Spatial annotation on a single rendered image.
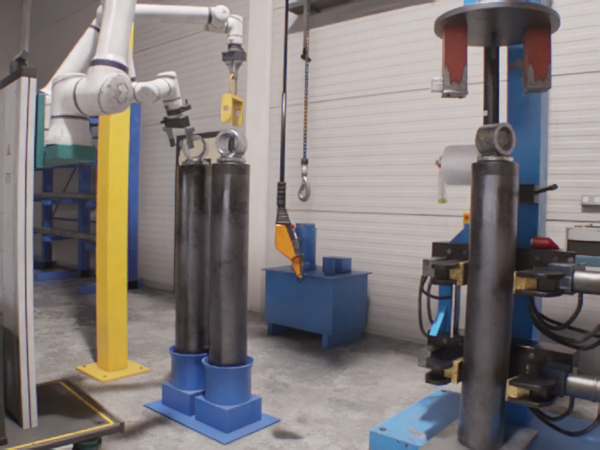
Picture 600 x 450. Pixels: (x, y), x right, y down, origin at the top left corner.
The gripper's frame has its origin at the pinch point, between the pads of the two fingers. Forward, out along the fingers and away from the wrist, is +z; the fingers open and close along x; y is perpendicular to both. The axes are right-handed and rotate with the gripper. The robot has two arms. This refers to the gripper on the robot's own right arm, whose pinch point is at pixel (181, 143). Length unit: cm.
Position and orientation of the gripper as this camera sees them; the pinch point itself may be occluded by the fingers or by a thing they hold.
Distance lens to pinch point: 255.3
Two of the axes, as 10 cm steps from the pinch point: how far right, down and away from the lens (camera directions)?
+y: -5.9, 4.1, -7.0
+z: 1.3, 9.0, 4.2
